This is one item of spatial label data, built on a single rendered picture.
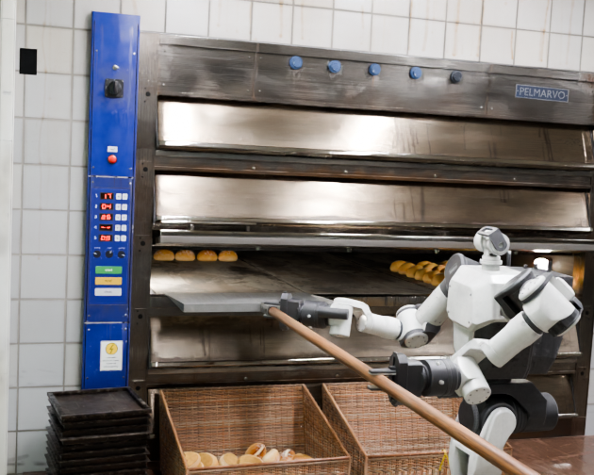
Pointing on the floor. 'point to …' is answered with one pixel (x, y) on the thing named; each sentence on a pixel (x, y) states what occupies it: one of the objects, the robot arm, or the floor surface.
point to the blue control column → (119, 28)
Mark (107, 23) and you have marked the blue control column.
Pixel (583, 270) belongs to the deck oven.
